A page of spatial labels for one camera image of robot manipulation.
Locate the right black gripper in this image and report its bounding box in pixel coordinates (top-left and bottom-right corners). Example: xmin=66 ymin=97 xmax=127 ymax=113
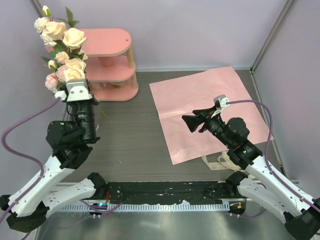
xmin=182 ymin=105 xmax=233 ymax=148

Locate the purple pink wrapping paper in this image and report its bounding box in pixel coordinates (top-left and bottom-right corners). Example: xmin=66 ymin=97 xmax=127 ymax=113
xmin=148 ymin=65 xmax=275 ymax=166

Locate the pink peony flower stem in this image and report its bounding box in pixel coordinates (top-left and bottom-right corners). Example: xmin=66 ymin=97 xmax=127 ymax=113
xmin=44 ymin=60 xmax=66 ymax=93

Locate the pink flower bouquet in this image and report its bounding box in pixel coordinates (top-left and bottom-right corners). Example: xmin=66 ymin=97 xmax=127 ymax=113
xmin=44 ymin=7 xmax=88 ymax=91

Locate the cream printed ribbon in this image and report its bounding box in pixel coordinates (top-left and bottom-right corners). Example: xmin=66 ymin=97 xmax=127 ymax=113
xmin=201 ymin=151 xmax=245 ymax=173

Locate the cream rose flower stem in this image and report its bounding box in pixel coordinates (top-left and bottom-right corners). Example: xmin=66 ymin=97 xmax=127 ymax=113
xmin=41 ymin=51 xmax=70 ymax=69

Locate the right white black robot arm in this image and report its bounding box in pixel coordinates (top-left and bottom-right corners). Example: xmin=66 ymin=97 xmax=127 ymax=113
xmin=181 ymin=107 xmax=320 ymax=240

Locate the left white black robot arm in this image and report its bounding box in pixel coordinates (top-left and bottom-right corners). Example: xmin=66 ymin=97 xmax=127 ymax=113
xmin=0 ymin=99 xmax=108 ymax=233

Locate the pink mug on shelf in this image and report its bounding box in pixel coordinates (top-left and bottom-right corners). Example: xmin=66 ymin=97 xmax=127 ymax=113
xmin=90 ymin=81 xmax=107 ymax=91

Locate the orange patterned bowl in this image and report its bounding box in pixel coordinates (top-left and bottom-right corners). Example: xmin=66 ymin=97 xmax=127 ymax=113
xmin=109 ymin=80 xmax=126 ymax=88

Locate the pink three-tier shelf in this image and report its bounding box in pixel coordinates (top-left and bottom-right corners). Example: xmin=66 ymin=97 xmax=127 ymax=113
xmin=81 ymin=28 xmax=139 ymax=102

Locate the pink cup on shelf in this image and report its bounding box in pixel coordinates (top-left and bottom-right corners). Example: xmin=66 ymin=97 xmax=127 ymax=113
xmin=98 ymin=56 xmax=114 ymax=68

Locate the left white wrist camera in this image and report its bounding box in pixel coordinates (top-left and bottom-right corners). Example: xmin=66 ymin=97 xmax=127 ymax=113
xmin=54 ymin=79 xmax=93 ymax=103

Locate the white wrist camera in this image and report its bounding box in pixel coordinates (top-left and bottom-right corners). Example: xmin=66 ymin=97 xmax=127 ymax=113
xmin=211 ymin=94 xmax=230 ymax=118
xmin=54 ymin=79 xmax=93 ymax=103

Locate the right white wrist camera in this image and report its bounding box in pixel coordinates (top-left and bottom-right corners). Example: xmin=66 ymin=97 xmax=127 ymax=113
xmin=211 ymin=94 xmax=230 ymax=118

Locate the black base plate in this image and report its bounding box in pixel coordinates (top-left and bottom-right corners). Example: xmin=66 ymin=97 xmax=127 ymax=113
xmin=102 ymin=181 xmax=243 ymax=205

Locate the aluminium frame rail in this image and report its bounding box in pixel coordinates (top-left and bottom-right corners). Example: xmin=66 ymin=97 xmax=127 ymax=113
xmin=30 ymin=180 xmax=301 ymax=213

